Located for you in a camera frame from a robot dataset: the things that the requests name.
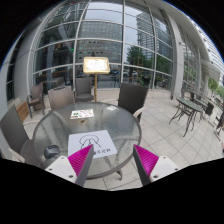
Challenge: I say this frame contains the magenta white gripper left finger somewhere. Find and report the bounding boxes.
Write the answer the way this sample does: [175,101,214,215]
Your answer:
[46,145,94,187]

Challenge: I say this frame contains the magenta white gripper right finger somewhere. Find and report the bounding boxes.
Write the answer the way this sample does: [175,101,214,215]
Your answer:
[133,145,179,186]

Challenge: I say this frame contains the black computer mouse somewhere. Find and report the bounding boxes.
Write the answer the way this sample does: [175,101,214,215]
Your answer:
[44,145,60,159]

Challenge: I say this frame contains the white paper mouse outline sheet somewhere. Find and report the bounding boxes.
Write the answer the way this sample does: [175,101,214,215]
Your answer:
[68,130,117,158]

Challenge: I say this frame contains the round glass patio table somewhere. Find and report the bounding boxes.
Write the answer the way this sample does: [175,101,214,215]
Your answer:
[33,102,142,179]

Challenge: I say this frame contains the colourful menu card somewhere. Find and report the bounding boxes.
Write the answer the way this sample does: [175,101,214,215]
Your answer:
[70,109,94,119]

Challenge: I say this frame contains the grey wicker chair near left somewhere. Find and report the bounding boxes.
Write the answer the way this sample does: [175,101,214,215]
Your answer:
[0,106,45,169]

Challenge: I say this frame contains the grey wicker chair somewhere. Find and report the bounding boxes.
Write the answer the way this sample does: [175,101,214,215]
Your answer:
[0,106,45,169]
[48,86,74,110]
[75,77,94,102]

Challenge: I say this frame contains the brown wicker chair right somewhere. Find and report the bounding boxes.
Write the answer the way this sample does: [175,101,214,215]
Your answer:
[101,82,149,124]

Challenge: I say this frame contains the grey wicker chair back left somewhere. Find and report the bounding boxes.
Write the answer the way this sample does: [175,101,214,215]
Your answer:
[48,86,74,110]

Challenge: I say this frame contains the grey wicker chair back centre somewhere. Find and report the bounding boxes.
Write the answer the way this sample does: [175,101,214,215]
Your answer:
[75,77,94,102]

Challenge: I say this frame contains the wicker chair far left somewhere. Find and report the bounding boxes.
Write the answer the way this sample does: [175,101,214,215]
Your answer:
[26,83,45,117]

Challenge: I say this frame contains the wooden bench slats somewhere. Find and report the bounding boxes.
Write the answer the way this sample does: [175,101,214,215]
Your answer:
[16,102,29,122]

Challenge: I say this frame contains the wooden menu stand sign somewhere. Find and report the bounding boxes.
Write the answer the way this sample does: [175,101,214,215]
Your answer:
[83,57,110,100]

